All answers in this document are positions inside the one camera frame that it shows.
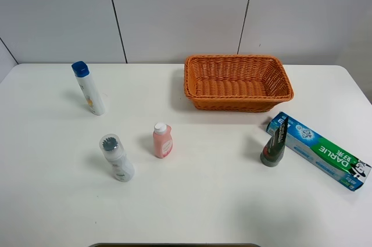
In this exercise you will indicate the black tube with grey cap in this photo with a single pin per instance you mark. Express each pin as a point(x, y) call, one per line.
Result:
point(273, 151)

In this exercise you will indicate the orange woven plastic basket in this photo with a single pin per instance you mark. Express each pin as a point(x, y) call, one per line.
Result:
point(238, 83)

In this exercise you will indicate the green Darlie toothpaste box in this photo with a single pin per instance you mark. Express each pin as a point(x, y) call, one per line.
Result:
point(330, 158)

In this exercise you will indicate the small pink bottle white cap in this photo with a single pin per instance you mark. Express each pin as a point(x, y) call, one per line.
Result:
point(162, 140)

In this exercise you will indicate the white bottle with clear cap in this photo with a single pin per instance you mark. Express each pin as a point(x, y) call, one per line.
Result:
point(115, 154)

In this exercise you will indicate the white bottle with blue cap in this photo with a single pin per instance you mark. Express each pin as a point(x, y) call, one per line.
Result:
point(88, 87)

